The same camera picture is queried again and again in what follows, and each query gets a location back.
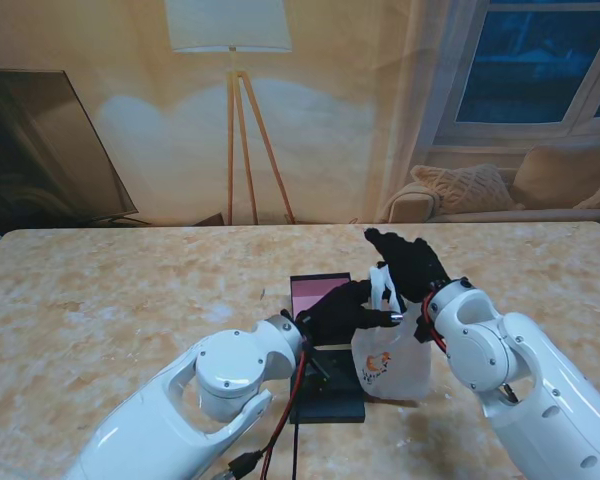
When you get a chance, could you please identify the printed living room backdrop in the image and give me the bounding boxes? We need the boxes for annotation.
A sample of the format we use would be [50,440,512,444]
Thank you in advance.
[0,0,600,232]

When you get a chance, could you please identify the white plastic bag orange print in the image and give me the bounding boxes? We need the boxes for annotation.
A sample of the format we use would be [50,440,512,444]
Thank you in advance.
[349,264,431,401]

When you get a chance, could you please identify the red black arm cables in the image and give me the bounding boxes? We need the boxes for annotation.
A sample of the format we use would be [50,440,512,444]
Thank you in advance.
[419,289,451,354]
[257,349,311,480]

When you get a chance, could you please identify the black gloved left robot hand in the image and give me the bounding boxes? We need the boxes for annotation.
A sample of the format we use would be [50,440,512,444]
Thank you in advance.
[295,279,406,346]

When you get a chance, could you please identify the black gift box lid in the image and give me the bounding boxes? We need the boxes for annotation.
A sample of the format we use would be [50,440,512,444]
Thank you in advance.
[289,348,369,425]

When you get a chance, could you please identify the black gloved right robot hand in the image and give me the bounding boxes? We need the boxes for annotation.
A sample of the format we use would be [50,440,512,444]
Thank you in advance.
[363,227,454,304]

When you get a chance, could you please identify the grey usb cable black plug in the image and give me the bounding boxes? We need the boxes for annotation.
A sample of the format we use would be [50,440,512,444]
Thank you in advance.
[207,449,266,480]

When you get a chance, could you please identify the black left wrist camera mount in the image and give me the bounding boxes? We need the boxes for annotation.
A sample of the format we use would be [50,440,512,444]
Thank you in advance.
[299,352,331,391]

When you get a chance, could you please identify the black gift box pink inside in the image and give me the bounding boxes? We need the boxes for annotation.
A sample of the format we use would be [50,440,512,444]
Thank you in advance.
[289,272,354,347]

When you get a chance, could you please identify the red black left arm cables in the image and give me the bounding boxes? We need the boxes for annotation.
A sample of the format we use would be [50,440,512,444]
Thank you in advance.
[257,349,311,480]

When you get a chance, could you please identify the red black right arm cables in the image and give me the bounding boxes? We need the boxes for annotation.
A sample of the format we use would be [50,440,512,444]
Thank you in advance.
[419,289,451,354]

